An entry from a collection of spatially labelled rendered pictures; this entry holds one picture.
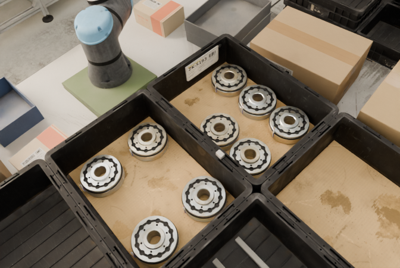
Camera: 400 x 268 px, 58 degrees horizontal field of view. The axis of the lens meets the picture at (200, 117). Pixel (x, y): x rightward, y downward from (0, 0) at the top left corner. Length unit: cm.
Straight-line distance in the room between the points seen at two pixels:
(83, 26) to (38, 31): 172
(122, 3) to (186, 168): 61
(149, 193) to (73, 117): 47
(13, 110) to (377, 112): 112
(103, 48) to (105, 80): 12
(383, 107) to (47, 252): 87
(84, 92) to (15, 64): 145
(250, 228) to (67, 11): 239
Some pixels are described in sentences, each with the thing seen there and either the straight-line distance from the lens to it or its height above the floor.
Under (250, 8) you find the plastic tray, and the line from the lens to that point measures 146.
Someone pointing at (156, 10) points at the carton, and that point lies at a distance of 145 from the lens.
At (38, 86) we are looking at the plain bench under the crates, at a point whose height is 70.
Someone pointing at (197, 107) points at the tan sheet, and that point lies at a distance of 103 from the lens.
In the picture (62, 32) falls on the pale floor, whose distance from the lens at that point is 278.
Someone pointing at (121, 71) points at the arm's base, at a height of 78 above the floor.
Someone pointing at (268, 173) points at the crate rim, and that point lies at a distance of 80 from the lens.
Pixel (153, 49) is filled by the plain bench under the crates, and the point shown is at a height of 70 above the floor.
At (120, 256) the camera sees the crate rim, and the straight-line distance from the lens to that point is 76.
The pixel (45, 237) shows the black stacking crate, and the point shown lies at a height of 83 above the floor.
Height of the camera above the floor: 164
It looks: 54 degrees down
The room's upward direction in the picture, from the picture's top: 6 degrees counter-clockwise
